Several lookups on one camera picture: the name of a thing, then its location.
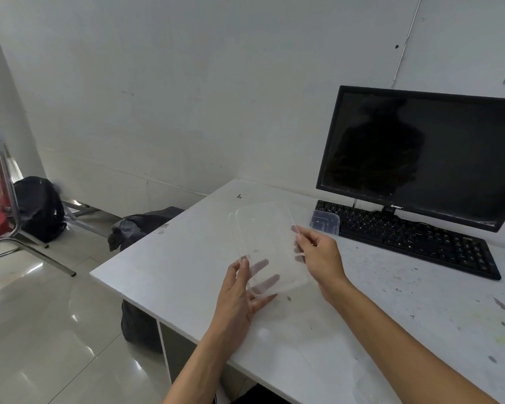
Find person's right hand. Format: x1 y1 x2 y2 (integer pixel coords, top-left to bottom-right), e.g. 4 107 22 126
291 225 351 302

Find person's left hand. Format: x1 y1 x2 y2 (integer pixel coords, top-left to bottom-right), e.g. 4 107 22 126
205 256 281 342

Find clear plastic food container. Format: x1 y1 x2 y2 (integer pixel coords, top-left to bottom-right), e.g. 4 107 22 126
234 201 316 299

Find person's right forearm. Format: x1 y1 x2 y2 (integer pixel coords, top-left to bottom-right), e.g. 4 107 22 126
326 279 502 404

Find person's left forearm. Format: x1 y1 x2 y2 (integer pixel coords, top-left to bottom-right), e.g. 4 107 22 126
163 326 238 404

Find small clear plastic container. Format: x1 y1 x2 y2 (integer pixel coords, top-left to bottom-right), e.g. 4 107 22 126
310 209 341 237

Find black computer keyboard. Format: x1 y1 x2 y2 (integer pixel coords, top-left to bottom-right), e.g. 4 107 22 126
314 200 502 281

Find black grey bag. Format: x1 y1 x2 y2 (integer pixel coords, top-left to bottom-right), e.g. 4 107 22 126
108 207 186 252

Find dark bag under table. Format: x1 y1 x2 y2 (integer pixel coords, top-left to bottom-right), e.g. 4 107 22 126
121 299 164 354

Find person's black trousers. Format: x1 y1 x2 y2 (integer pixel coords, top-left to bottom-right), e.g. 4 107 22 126
214 384 296 404

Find black computer monitor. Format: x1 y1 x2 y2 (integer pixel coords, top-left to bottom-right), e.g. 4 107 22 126
316 85 505 233

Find black backpack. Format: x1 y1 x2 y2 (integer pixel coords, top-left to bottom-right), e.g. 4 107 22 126
13 176 68 244

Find grey metal floor frame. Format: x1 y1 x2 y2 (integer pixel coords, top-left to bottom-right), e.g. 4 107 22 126
61 198 111 238

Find white wall cable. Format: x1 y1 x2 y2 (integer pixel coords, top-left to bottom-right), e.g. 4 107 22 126
392 0 424 89

